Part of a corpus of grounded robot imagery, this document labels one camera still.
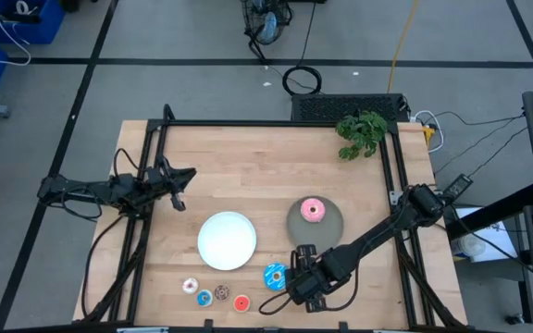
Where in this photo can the small blue sprinkled donut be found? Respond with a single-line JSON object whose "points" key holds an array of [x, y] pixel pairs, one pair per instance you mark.
{"points": [[200, 301]]}

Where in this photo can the black computer case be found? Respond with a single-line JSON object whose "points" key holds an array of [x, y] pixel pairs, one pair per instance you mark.
{"points": [[340, 108]]}

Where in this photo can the small white pink donut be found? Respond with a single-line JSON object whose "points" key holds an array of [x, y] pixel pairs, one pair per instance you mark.
{"points": [[186, 289]]}

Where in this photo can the black aluminium table frame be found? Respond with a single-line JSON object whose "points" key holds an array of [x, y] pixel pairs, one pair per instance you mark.
{"points": [[271, 123]]}

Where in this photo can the black frame hook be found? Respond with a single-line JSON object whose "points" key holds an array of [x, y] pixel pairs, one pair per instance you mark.
{"points": [[168, 113], [208, 324], [343, 326]]}

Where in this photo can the small chocolate sprinkled donut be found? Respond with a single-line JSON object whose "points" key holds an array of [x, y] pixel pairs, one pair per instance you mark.
{"points": [[217, 296]]}

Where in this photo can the black desk beam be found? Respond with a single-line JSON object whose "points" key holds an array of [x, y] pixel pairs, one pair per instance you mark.
{"points": [[502, 208]]}

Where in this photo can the white round plate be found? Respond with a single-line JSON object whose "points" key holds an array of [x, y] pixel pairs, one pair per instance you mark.
{"points": [[227, 240]]}

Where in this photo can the black floor fan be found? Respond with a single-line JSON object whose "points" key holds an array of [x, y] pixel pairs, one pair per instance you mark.
{"points": [[266, 23]]}

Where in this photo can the yellow power plug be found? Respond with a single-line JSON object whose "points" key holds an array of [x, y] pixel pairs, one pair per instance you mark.
{"points": [[428, 134]]}

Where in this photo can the white paper sheet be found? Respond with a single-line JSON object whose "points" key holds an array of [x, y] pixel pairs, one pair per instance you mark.
{"points": [[493, 231]]}

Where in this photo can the large pink frosted donut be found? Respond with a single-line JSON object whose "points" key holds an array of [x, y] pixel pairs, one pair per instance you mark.
{"points": [[307, 210]]}

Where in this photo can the black power adapter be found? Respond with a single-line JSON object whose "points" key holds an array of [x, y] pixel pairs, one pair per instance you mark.
{"points": [[458, 185]]}

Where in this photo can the clear plastic cup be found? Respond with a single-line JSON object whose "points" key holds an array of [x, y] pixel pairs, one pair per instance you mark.
{"points": [[472, 245]]}

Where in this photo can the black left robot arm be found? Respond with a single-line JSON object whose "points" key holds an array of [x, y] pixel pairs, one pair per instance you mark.
{"points": [[123, 192]]}

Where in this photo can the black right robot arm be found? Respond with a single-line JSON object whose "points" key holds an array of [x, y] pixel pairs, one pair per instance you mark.
{"points": [[373, 240]]}

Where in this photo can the green potted plant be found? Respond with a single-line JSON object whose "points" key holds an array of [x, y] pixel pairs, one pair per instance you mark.
{"points": [[363, 131]]}

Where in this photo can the grey round plate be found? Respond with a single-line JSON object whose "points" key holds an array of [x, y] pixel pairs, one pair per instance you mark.
{"points": [[303, 231]]}

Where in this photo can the silver metal bar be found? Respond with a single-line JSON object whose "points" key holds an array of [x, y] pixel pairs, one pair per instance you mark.
{"points": [[141, 330]]}

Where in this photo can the large blue frosted donut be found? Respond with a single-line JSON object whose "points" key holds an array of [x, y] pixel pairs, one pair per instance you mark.
{"points": [[270, 270]]}

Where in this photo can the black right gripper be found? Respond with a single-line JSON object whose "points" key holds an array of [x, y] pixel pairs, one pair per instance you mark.
{"points": [[303, 282]]}

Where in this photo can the small red frosted donut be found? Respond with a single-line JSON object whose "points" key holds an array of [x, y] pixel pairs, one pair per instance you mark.
{"points": [[237, 307]]}

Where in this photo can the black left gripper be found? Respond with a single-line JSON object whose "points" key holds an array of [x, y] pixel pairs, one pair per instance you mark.
{"points": [[160, 185]]}

